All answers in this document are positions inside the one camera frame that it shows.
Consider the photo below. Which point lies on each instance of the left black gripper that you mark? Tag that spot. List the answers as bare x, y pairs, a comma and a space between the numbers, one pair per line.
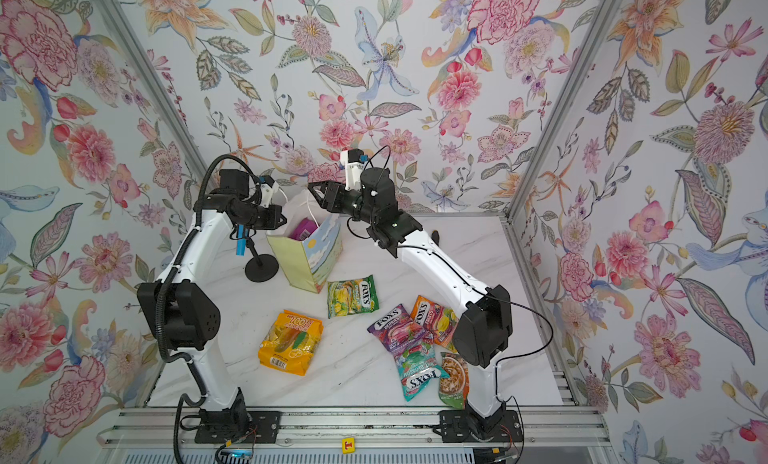
271, 222

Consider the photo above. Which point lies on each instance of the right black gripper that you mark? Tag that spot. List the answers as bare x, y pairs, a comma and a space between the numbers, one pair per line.
337, 198

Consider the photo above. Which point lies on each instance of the purple grape candy bag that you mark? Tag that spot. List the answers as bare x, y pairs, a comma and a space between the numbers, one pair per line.
304, 230

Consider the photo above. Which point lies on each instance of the painted landscape paper bag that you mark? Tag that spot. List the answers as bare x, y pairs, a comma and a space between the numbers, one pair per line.
307, 265

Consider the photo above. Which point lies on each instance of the green Fox's candy bag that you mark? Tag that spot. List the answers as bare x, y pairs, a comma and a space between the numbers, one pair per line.
352, 297

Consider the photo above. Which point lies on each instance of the teal Fox's candy bag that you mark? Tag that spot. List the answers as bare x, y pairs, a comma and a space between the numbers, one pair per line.
417, 366

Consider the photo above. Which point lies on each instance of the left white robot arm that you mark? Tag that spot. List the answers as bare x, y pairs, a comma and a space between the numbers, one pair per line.
184, 320

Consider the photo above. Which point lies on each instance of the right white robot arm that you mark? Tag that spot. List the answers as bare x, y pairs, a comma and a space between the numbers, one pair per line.
484, 313

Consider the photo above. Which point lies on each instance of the yellow gummy candy bag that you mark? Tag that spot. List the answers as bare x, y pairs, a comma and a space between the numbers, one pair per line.
291, 343

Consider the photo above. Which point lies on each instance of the purple Fox's candy bag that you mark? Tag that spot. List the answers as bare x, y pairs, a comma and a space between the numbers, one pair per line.
397, 330

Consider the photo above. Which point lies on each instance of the orange Fox's candy bag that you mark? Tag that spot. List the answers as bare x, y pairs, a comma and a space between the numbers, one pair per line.
440, 322

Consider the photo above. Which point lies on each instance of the green orange noodle packet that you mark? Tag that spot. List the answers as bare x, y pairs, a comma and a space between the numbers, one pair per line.
454, 389

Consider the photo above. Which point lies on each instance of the yellow marker cube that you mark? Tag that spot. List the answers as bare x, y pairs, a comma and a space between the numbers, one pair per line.
348, 445

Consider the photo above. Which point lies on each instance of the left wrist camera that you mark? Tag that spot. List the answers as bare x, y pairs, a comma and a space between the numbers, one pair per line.
267, 188

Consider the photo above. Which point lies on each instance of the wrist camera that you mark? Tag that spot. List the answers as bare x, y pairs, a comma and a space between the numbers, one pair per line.
267, 188
353, 162

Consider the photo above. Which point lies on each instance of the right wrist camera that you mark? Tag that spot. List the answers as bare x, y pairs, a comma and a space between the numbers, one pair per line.
353, 162

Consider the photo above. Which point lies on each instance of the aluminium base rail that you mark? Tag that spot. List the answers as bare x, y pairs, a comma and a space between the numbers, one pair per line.
371, 427

